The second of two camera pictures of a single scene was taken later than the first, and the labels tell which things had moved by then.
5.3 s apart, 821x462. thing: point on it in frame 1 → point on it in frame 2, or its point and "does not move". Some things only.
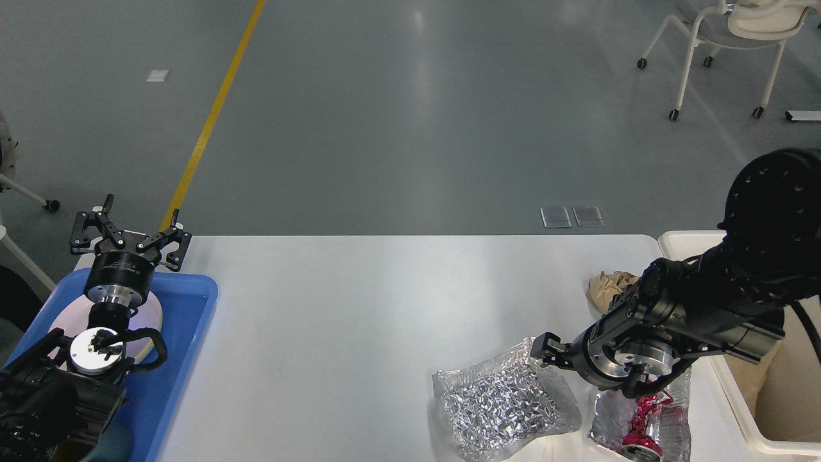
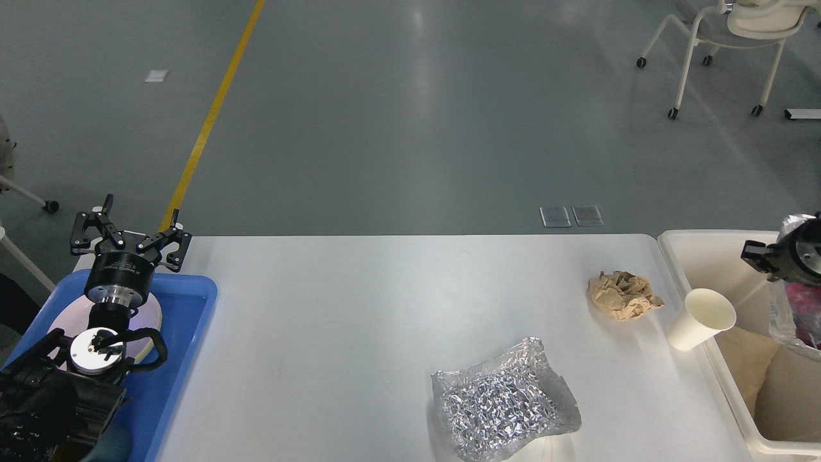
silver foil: [487, 407] does not move
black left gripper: [122, 269] does not move
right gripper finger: [548, 347] → [766, 258]
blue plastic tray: [188, 302] does not move
